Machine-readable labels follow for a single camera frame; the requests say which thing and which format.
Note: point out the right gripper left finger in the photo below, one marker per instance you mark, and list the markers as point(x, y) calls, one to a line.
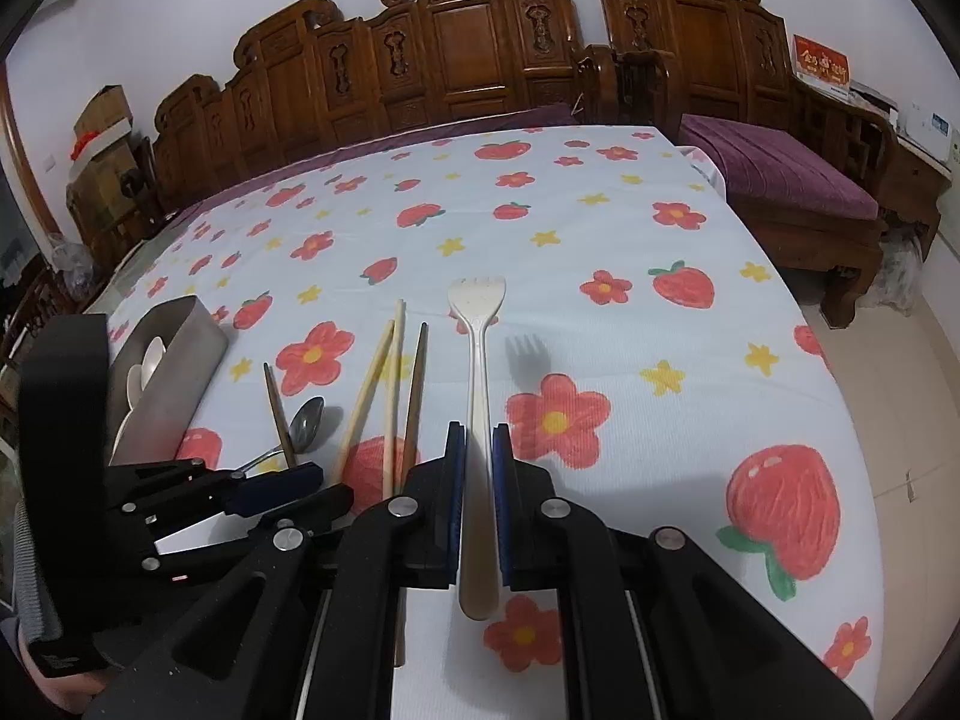
point(453, 473)

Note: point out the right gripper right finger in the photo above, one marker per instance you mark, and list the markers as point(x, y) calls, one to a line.
point(503, 465)

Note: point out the small steel spoon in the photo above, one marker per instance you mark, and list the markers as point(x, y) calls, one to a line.
point(303, 435)

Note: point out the purple armchair cushion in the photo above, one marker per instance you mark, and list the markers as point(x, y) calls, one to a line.
point(766, 165)

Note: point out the light wooden chopstick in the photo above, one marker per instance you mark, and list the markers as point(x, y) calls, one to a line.
point(365, 393)
point(393, 368)

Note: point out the white router box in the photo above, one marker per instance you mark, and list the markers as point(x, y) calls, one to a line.
point(927, 129)

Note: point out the white plastic fork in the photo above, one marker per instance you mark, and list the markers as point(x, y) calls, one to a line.
point(475, 302)

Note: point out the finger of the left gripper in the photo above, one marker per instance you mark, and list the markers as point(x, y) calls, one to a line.
point(253, 496)
point(313, 513)

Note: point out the red calendar card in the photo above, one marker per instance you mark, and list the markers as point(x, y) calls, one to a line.
point(822, 62)

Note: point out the strawberry flower tablecloth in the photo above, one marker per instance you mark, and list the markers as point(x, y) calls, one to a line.
point(647, 353)

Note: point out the wooden side table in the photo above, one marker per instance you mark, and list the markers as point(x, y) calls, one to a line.
point(910, 190)

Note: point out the carved wooden sofa bench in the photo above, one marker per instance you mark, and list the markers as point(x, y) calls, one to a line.
point(308, 80)

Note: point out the carved wooden armchair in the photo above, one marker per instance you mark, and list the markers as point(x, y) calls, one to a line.
point(729, 59)

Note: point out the stacked cardboard boxes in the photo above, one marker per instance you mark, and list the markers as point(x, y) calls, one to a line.
point(105, 181)

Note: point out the dark brown chopstick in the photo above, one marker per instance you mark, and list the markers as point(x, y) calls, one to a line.
point(412, 428)
point(276, 408)

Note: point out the white plastic spoon in tray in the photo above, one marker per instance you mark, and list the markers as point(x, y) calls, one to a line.
point(154, 354)

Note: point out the left hand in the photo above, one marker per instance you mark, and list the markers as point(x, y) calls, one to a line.
point(72, 693)

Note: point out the steel tray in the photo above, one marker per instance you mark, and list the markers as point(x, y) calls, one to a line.
point(153, 429)

